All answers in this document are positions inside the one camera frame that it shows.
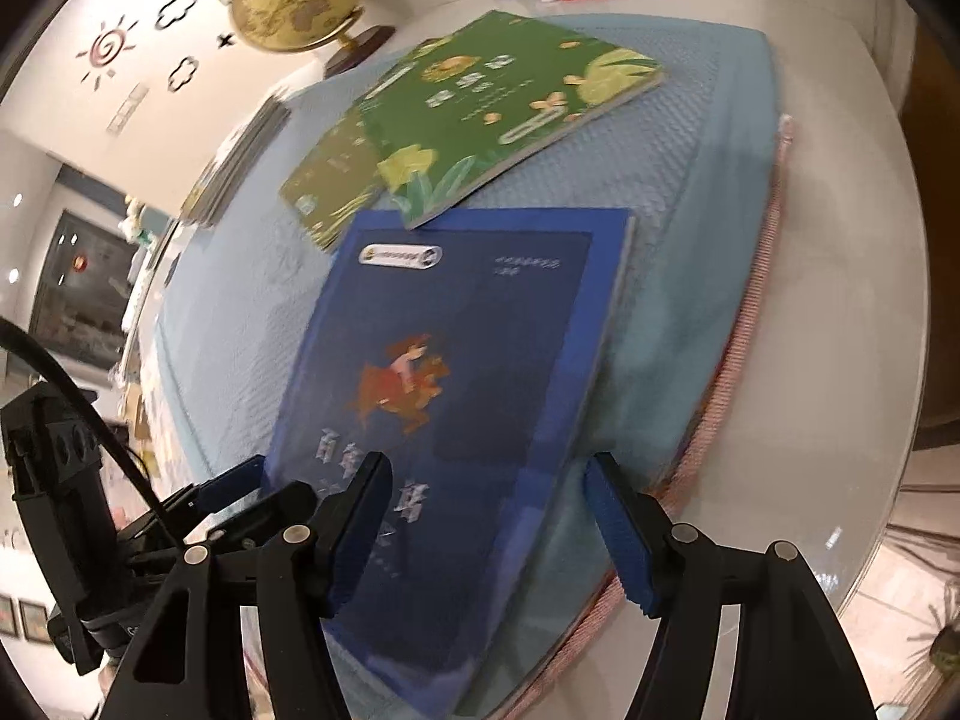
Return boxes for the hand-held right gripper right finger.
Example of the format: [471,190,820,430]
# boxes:
[583,451,877,720]

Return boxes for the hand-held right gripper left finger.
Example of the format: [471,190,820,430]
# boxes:
[97,450,395,720]

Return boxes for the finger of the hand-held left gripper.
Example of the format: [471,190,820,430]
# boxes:
[186,480,317,548]
[152,454,269,527]

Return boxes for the dark blue book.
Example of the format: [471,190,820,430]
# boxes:
[262,208,637,718]

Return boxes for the stack of books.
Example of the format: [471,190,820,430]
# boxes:
[180,94,293,227]

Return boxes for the light blue textured mat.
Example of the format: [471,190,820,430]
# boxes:
[139,11,797,720]

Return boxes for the olive green book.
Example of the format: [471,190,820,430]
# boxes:
[279,112,392,253]

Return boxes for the green book yellow flowers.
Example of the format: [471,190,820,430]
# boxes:
[352,11,665,230]

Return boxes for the yellow desk globe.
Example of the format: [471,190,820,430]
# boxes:
[231,0,396,77]

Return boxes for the black cable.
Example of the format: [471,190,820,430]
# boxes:
[0,317,164,523]

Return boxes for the sun wall decal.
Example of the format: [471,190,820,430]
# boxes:
[75,19,140,88]

